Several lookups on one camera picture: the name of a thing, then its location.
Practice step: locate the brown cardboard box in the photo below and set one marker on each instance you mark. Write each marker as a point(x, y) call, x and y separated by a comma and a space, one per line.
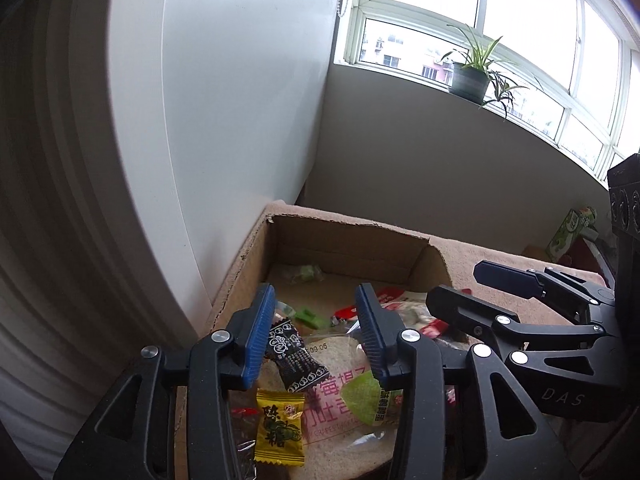
point(348, 250)

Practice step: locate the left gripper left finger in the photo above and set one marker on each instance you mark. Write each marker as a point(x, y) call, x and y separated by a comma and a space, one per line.
point(130, 433)

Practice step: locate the white cabinet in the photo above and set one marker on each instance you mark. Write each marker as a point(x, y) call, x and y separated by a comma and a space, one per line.
point(140, 142)

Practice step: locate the small green candy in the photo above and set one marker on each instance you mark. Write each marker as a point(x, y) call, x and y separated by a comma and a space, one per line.
point(302, 274)

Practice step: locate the red white snack pouch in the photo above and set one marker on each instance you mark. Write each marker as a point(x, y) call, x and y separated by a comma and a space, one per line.
point(411, 307)

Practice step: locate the yellow candy packet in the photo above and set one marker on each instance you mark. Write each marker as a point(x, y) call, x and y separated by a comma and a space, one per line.
point(279, 438)

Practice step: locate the potted plant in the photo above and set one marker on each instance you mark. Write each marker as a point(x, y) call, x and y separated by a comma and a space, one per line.
point(475, 78)

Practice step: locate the packaged white bread slice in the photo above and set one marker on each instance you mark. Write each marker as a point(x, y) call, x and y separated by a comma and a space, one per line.
point(316, 412)

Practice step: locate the green black candy packet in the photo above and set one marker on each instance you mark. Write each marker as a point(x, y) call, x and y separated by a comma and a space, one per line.
point(298, 370)

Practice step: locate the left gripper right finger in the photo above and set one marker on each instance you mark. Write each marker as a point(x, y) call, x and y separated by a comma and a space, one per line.
point(516, 439)

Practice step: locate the green printed carton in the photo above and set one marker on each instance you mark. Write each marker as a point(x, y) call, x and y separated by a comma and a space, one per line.
point(572, 225)

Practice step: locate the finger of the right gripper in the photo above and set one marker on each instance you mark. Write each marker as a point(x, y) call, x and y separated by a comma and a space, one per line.
point(467, 313)
point(520, 283)

